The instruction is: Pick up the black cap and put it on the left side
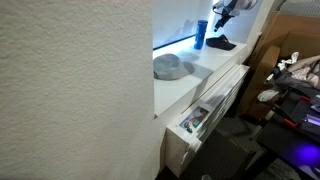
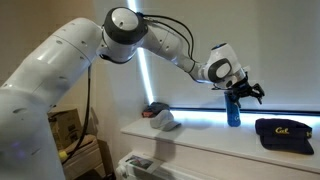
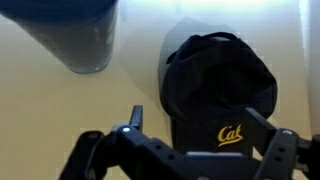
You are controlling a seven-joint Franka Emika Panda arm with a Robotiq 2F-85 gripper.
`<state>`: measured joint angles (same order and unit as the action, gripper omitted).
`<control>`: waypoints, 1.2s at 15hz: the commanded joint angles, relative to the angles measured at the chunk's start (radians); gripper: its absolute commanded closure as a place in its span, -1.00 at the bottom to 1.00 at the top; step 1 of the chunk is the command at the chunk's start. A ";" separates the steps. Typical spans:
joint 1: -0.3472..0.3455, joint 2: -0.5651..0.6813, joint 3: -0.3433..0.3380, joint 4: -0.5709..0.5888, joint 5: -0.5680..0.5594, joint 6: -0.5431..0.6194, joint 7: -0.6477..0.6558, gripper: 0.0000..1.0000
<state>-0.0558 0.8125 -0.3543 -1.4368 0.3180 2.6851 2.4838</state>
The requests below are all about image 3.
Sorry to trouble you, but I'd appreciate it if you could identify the blue tumbler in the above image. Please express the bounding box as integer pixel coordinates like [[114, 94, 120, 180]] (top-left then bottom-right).
[[0, 0, 119, 75]]

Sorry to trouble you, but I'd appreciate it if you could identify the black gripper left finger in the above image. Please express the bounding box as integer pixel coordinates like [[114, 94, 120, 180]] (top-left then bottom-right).
[[59, 105, 201, 180]]

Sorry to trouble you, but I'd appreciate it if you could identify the black cap with yellow lettering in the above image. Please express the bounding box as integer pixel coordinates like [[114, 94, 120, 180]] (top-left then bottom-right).
[[159, 31, 278, 158]]

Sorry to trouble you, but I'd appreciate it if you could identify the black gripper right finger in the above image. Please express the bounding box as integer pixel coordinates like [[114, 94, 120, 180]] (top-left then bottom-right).
[[244, 107, 320, 180]]

